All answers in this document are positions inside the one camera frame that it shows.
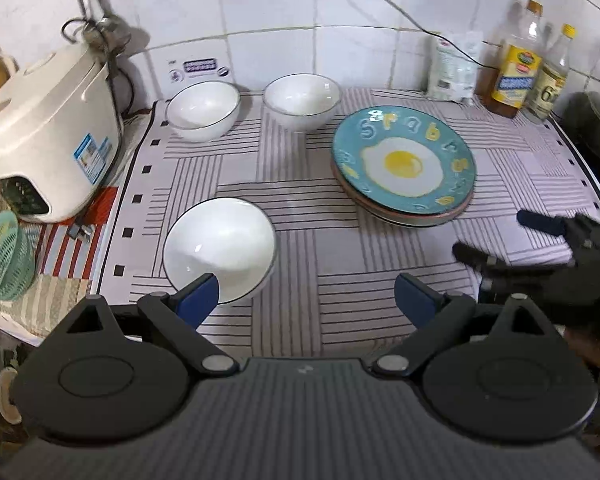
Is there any blue fried egg print plate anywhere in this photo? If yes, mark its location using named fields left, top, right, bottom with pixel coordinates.
left=331, top=106, right=477, bottom=213

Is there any white plastic packet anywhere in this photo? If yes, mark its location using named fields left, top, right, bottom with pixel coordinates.
left=426, top=32, right=483, bottom=106

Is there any white ribbed bowl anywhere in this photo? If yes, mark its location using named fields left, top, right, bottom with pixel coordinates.
left=162, top=197, right=278, bottom=306
left=166, top=81, right=241, bottom=143
left=263, top=74, right=342, bottom=133

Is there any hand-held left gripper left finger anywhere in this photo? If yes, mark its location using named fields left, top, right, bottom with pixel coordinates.
left=42, top=272, right=241, bottom=378

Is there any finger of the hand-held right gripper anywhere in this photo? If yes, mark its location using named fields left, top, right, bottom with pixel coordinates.
left=452, top=242, right=578, bottom=282
left=516, top=209, right=571, bottom=239

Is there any yellow label cooking wine bottle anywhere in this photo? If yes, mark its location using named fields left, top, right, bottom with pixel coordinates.
left=490, top=0, right=545, bottom=119

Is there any black adapter cable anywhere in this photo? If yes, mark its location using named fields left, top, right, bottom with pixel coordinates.
left=349, top=0, right=487, bottom=69

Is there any black rice cooker cord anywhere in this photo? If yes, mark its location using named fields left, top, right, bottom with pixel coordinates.
left=61, top=19, right=137, bottom=242

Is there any white plate with sun print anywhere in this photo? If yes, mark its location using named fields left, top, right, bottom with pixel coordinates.
left=357, top=199, right=463, bottom=229

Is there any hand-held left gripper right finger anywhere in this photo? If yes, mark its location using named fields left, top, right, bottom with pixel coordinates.
left=370, top=272, right=563, bottom=378

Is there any dark wok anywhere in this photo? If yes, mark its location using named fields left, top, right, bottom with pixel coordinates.
left=555, top=91, right=600, bottom=203

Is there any metal pipe with valve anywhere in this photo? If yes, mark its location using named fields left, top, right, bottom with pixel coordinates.
left=69, top=0, right=132, bottom=57

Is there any striped tablecloth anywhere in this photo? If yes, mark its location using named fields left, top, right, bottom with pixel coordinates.
left=97, top=87, right=600, bottom=361

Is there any pink rabbit print plate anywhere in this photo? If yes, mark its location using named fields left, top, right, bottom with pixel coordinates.
left=331, top=160, right=474, bottom=222

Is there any red striped cloth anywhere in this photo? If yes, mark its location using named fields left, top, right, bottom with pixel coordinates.
left=30, top=187, right=122, bottom=281

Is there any green plastic basket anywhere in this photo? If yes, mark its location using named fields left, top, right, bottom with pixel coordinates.
left=0, top=210, right=37, bottom=302

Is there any clear vinegar bottle yellow cap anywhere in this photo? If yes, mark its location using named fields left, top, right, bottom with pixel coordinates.
left=522, top=24, right=578, bottom=123

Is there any white rice cooker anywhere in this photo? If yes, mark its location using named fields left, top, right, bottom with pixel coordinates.
left=0, top=42, right=124, bottom=224

